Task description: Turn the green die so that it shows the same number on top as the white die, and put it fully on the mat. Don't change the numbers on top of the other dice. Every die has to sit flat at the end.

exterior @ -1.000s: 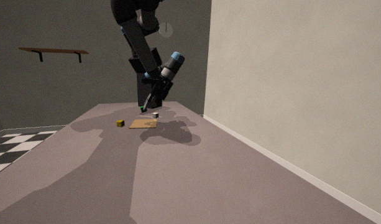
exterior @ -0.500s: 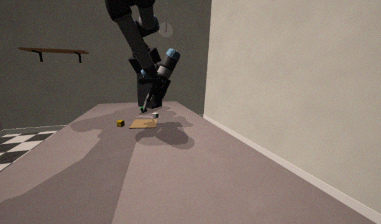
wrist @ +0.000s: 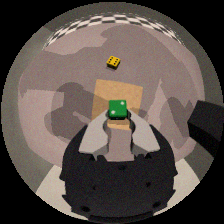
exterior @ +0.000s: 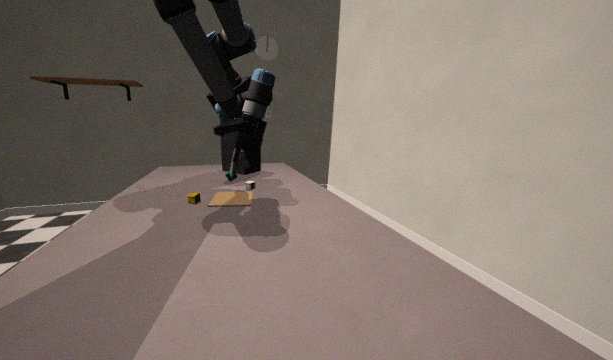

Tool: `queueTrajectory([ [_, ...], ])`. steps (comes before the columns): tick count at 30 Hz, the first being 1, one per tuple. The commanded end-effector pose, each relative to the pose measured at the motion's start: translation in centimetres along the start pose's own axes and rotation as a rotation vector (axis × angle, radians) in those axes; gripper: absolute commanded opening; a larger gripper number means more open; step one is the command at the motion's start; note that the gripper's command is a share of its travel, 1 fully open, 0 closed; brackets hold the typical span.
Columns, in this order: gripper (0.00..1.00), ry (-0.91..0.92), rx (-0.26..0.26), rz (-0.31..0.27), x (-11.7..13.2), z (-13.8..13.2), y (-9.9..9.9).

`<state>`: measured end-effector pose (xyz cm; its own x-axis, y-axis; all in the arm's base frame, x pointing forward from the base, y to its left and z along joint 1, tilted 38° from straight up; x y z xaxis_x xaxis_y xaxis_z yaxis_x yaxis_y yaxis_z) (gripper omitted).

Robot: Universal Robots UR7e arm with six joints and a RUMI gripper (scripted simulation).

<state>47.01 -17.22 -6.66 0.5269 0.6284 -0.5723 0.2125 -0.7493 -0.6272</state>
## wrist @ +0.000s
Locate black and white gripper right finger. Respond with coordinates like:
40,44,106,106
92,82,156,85
126,109,178,177

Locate green die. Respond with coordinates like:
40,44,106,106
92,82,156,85
109,100,127,120

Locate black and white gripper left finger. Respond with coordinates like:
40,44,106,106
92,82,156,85
59,109,109,182

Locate tan flat mat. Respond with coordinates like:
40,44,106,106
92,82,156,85
91,79,143,130

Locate yellow die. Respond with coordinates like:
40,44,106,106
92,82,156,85
107,56,120,70

